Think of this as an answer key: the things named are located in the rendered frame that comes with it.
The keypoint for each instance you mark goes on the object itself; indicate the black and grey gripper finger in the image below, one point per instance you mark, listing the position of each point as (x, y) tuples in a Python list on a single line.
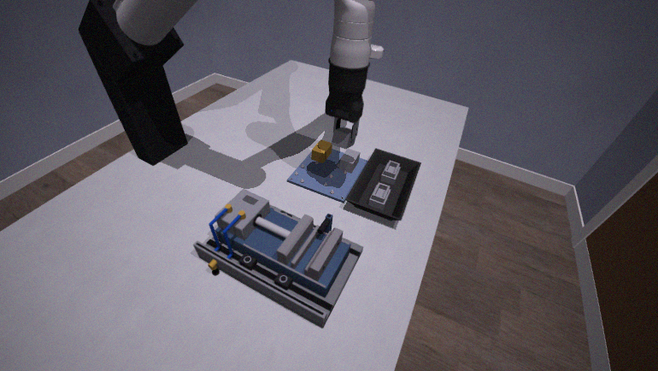
[(336, 123), (354, 129)]

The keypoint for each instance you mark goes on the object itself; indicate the yellow brass block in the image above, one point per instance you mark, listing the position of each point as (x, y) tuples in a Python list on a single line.
[(321, 151)]

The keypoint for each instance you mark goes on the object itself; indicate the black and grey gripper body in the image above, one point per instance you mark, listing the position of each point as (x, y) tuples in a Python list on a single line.
[(349, 63)]

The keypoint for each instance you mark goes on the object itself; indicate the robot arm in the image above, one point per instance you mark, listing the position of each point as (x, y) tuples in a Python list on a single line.
[(149, 21)]

